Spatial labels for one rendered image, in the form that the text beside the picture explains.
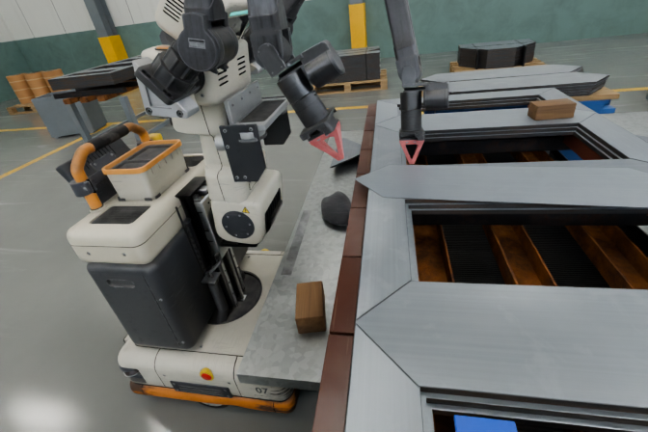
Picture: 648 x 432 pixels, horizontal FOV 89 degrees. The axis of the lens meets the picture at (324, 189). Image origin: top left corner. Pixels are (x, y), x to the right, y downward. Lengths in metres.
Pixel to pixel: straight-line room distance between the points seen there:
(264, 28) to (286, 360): 0.63
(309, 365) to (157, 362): 0.80
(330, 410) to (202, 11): 0.66
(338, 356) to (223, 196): 0.61
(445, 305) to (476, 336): 0.06
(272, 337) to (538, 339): 0.49
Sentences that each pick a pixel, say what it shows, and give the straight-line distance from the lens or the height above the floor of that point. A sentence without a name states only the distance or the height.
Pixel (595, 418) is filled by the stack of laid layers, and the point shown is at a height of 0.83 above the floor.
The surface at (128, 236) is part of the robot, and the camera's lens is 1.04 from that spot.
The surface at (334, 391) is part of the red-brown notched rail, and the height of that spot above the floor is 0.83.
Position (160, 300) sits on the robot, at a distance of 1.17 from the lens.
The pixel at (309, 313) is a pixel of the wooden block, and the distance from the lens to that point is 0.73.
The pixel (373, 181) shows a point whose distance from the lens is 0.90.
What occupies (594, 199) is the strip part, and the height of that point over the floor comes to 0.85.
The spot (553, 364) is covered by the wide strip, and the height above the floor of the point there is 0.85.
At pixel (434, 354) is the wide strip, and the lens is 0.53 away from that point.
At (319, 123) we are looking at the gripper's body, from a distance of 0.65.
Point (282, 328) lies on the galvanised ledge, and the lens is 0.79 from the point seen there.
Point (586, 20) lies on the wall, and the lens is 8.77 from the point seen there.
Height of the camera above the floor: 1.29
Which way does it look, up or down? 30 degrees down
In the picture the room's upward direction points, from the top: 8 degrees counter-clockwise
